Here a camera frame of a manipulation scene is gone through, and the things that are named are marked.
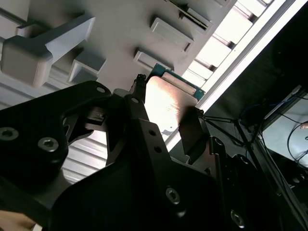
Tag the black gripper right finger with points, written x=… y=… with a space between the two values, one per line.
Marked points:
x=195 y=134

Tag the silver CPU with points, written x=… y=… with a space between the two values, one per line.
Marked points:
x=168 y=101

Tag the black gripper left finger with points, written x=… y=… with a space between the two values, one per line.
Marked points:
x=31 y=120

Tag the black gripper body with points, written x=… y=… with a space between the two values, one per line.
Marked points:
x=120 y=204

